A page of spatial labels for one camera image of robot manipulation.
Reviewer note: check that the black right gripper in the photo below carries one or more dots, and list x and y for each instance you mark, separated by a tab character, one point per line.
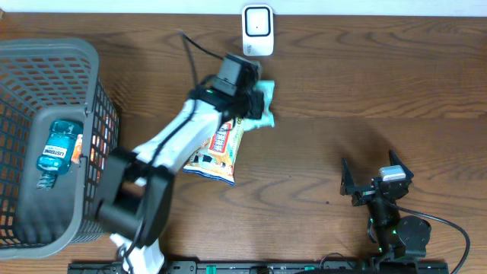
348	186

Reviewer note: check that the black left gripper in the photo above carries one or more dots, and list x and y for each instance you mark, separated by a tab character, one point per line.
258	105

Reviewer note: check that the light green snack pouch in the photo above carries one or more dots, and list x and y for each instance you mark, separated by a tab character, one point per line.
267	120

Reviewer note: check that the large yellow snack bag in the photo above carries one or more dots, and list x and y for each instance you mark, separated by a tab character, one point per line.
215	158

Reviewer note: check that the teal mouthwash bottle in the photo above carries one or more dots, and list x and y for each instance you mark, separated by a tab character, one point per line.
56	156

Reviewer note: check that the small orange tissue pack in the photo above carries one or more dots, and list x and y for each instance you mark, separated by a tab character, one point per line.
77	149

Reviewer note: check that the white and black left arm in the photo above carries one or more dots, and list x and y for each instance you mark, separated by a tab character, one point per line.
135	192

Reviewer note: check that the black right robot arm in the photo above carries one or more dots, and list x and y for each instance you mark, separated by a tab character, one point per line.
399	237

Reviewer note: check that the grey plastic basket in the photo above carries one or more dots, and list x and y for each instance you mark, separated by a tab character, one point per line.
43	80

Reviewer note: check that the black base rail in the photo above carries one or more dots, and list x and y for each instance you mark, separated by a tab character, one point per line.
329	266

